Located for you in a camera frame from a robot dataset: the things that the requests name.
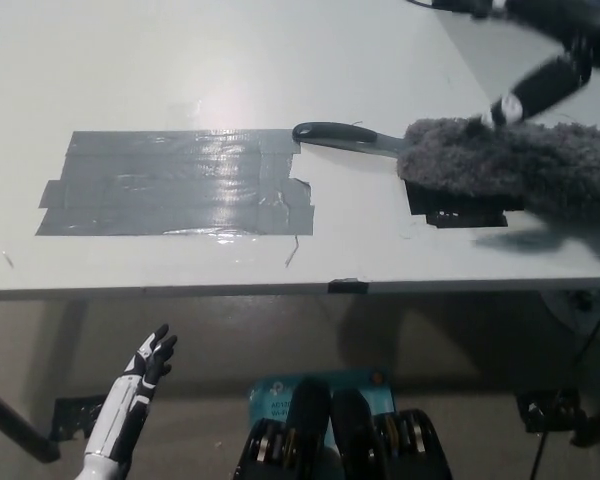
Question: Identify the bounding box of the black flat device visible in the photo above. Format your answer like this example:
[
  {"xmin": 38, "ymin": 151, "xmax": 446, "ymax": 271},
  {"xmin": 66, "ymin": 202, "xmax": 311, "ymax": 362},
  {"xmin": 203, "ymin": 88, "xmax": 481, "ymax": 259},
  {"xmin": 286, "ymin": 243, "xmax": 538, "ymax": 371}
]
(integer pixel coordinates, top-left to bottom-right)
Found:
[{"xmin": 431, "ymin": 0, "xmax": 491, "ymax": 15}]

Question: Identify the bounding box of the grey duct tape patch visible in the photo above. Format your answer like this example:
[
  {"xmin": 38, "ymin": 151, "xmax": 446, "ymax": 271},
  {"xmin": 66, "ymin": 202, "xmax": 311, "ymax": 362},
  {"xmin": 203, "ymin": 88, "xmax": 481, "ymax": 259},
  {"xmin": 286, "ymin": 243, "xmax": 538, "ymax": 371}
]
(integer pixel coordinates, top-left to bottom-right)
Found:
[{"xmin": 34, "ymin": 128, "xmax": 315, "ymax": 238}]

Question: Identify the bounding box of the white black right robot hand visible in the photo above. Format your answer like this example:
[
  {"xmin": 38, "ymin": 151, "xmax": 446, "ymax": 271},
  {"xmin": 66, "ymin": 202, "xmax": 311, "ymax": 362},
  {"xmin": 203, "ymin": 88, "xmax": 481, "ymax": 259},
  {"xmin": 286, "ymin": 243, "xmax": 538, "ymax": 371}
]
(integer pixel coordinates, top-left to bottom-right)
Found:
[{"xmin": 479, "ymin": 0, "xmax": 600, "ymax": 129}]

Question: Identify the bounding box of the black metal table leg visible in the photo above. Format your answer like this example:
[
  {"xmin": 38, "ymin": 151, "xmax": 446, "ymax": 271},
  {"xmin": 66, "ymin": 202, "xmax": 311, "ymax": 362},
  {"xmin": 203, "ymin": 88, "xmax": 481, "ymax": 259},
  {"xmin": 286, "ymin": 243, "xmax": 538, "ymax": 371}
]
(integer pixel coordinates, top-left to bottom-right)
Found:
[{"xmin": 0, "ymin": 379, "xmax": 62, "ymax": 464}]

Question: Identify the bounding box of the black tape square patch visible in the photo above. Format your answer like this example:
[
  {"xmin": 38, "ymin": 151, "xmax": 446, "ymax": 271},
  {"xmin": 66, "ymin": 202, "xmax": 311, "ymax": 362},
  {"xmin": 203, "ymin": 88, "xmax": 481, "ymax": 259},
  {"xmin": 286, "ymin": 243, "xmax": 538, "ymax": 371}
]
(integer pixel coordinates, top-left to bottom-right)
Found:
[{"xmin": 404, "ymin": 178, "xmax": 525, "ymax": 230}]

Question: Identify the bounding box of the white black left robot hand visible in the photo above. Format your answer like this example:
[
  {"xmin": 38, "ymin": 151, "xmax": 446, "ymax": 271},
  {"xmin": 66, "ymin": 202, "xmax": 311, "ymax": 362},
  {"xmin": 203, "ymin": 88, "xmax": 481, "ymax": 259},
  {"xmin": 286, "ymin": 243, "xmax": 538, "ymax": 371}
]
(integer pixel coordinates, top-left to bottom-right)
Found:
[{"xmin": 84, "ymin": 323, "xmax": 179, "ymax": 459}]

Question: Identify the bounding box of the thin black hanging cable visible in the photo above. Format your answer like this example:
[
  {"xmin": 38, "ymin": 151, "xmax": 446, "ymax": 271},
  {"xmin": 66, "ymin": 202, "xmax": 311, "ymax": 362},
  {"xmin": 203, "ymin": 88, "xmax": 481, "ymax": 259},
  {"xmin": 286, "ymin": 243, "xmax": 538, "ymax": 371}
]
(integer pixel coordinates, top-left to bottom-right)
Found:
[{"xmin": 572, "ymin": 288, "xmax": 600, "ymax": 362}]

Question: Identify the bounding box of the grey fluffy duster black handle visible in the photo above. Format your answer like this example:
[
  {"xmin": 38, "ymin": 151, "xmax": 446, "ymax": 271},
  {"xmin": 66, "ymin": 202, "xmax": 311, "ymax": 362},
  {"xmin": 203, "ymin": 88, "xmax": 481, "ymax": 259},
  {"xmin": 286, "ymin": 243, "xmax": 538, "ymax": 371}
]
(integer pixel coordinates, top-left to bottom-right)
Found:
[{"xmin": 292, "ymin": 116, "xmax": 600, "ymax": 227}]

